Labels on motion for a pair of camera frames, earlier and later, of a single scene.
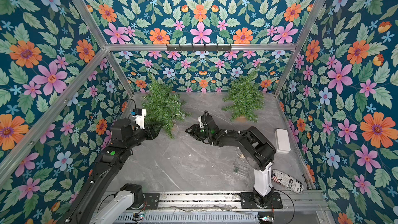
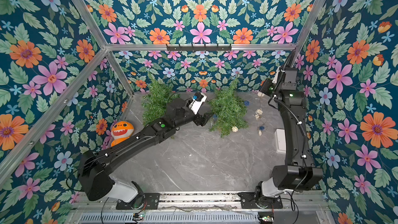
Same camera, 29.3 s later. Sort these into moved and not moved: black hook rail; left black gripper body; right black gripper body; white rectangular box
Moved: right black gripper body; left black gripper body
Not moved: white rectangular box; black hook rail
